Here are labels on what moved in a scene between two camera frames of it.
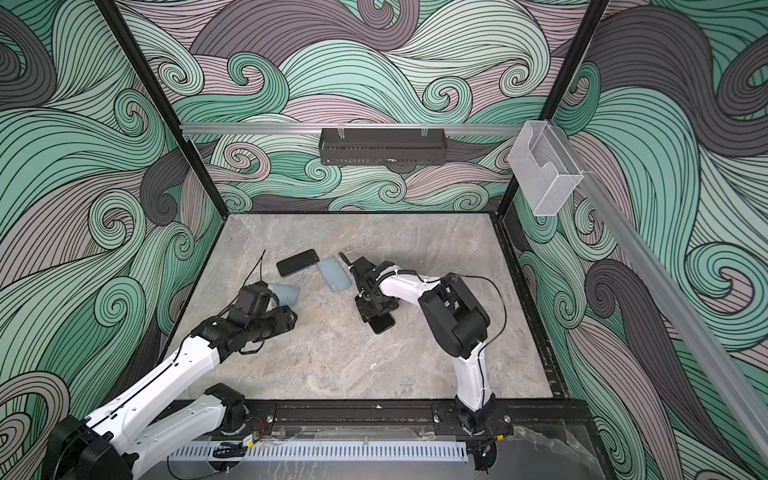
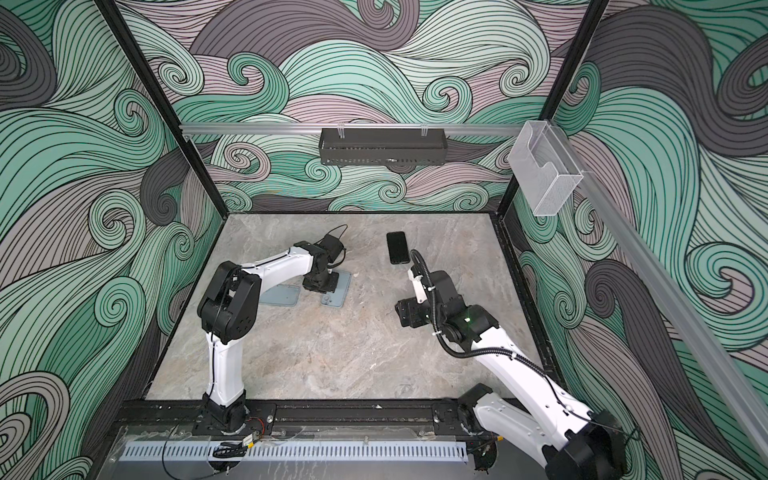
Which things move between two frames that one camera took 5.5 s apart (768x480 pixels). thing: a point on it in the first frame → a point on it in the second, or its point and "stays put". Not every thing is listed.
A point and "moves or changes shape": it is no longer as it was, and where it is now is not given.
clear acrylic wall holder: [545, 167] stays put
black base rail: [395, 418] stays put
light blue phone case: [333, 274] moves or changes shape
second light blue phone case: [288, 295] stays put
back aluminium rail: [342, 129] stays put
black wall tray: [383, 146] stays put
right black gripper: [365, 312] → [410, 308]
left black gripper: [284, 319] → [330, 288]
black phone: [381, 323] → [398, 247]
